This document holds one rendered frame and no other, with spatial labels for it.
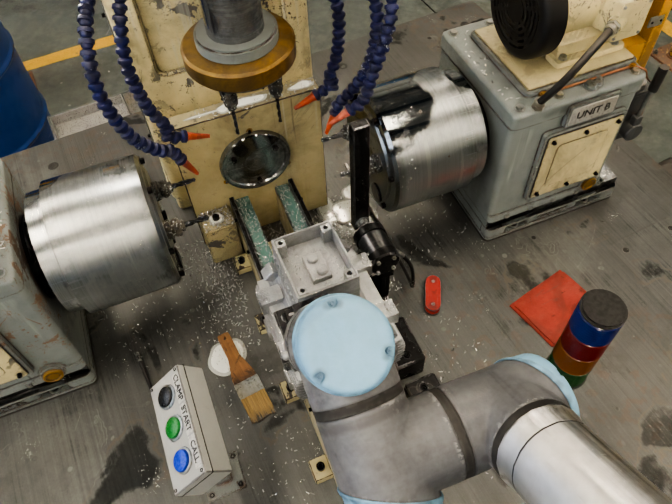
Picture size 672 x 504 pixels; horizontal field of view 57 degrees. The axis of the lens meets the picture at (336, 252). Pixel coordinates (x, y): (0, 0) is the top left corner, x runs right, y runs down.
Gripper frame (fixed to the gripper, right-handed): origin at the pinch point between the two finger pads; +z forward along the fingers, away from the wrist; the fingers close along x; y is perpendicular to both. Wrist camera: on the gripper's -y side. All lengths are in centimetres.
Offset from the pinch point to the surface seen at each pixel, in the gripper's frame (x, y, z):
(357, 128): -18.8, 29.7, -0.6
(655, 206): -90, 1, 35
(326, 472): 2.2, -21.8, 19.0
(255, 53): -7.1, 44.4, -3.4
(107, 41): 22, 173, 228
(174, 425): 21.2, -2.9, 0.3
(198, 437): 18.3, -5.4, -2.1
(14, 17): 66, 211, 250
